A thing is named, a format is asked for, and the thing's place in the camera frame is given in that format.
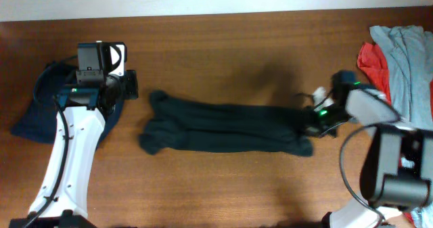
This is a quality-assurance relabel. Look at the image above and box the black Nike t-shirt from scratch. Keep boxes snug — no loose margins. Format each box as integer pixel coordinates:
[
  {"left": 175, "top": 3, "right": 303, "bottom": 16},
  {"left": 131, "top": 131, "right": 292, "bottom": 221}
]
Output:
[{"left": 139, "top": 91, "right": 313, "bottom": 157}]

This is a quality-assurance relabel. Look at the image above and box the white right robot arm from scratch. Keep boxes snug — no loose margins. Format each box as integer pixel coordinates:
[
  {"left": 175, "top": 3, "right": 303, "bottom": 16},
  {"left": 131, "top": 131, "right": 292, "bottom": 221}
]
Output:
[{"left": 304, "top": 82, "right": 432, "bottom": 227}]

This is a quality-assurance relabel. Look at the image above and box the grey t-shirt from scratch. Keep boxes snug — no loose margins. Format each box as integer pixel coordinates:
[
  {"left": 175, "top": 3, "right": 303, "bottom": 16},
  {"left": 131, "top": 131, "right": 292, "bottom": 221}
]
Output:
[{"left": 369, "top": 26, "right": 432, "bottom": 130}]

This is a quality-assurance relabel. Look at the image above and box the folded navy blue garment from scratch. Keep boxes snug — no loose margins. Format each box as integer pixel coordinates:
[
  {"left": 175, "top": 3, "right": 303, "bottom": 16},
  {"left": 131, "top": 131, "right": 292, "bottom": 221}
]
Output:
[{"left": 9, "top": 62, "right": 124, "bottom": 147}]

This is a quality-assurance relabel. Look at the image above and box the red t-shirt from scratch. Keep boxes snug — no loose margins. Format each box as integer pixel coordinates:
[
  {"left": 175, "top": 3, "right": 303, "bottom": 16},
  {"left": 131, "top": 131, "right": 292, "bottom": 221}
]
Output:
[{"left": 357, "top": 43, "right": 392, "bottom": 104}]

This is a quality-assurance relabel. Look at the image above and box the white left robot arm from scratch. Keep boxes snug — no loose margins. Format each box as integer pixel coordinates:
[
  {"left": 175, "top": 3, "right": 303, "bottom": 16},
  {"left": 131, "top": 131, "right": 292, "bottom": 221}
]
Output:
[{"left": 9, "top": 70, "right": 138, "bottom": 227}]

